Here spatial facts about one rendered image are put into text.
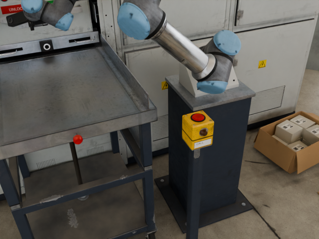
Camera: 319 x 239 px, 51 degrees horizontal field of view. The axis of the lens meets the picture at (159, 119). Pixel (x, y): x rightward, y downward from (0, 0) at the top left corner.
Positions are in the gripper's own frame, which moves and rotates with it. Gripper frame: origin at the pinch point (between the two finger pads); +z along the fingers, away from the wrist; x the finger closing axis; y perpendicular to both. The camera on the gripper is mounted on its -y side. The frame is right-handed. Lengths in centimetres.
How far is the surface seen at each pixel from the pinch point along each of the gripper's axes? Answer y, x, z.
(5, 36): -12.2, -2.0, 7.6
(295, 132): 147, -91, 16
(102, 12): 35.1, 0.9, 1.5
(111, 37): 38.1, -10.9, 7.9
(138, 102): 31, -45, -43
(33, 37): 0.0, -4.1, 8.9
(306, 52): 174, -41, 24
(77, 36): 20.9, -7.2, 9.4
